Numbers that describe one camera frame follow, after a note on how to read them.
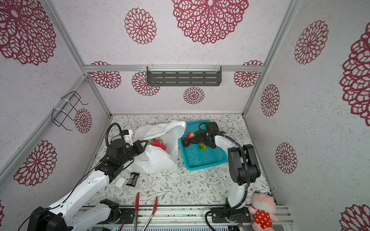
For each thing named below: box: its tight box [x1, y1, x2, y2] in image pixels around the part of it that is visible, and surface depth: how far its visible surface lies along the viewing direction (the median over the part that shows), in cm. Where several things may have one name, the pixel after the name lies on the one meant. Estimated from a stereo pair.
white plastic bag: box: [125, 120, 187, 175], surface depth 81 cm
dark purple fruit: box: [182, 137, 191, 148], surface depth 100 cm
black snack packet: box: [125, 172, 140, 187], surface depth 87 cm
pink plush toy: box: [248, 190, 279, 231], surface depth 72 cm
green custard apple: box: [198, 141, 209, 151], surface depth 97 cm
